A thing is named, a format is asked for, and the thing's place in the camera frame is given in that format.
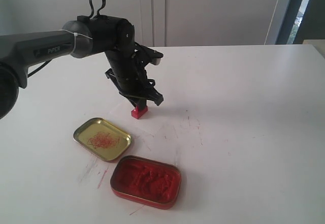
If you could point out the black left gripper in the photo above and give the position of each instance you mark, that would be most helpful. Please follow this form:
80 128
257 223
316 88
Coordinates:
136 91

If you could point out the red rubber stamp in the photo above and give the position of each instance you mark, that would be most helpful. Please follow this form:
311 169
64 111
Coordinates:
137 112

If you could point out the red ink paste tin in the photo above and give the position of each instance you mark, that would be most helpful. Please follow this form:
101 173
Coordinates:
145 181

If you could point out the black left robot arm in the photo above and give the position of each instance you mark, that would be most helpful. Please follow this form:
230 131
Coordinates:
111 35

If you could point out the white paper sheet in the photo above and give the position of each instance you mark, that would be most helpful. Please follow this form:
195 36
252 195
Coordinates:
150 122

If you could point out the gold tin lid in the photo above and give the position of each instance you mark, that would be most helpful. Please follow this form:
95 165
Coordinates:
103 139

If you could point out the white cabinet doors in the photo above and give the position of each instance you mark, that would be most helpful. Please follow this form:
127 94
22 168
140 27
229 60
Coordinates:
160 22

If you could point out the white zip tie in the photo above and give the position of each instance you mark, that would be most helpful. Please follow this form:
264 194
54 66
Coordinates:
82 44

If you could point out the adjacent white side table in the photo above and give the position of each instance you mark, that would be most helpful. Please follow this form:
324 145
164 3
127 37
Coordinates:
319 45

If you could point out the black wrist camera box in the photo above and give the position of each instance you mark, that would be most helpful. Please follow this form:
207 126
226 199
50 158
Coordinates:
148 55

